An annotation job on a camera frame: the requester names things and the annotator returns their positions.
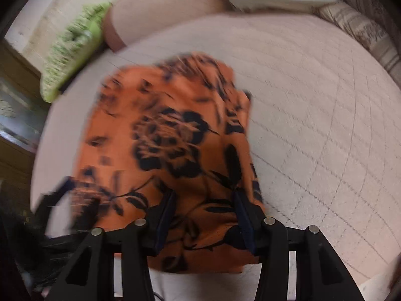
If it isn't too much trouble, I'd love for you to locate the pink bolster cushion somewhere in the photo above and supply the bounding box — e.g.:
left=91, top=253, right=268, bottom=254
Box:
left=102, top=0, right=239, bottom=52

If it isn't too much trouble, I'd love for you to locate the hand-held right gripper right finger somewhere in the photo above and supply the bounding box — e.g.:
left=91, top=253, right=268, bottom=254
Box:
left=233, top=190, right=365, bottom=301

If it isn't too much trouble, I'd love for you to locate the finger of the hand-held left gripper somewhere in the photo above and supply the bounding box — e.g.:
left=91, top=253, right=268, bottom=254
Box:
left=33, top=176, right=77, bottom=214

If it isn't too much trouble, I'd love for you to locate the green checked pillow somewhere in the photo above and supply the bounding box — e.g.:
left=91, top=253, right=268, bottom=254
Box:
left=39, top=2, right=113, bottom=102

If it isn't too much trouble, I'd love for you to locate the wooden door with patterned glass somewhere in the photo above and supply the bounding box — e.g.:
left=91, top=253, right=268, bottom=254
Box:
left=0, top=38, right=47, bottom=195

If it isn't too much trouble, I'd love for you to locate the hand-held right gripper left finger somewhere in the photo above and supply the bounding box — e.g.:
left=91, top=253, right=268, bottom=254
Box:
left=47, top=191, right=177, bottom=301

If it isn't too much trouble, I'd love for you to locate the orange floral blouse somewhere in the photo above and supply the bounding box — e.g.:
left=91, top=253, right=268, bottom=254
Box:
left=67, top=52, right=267, bottom=275

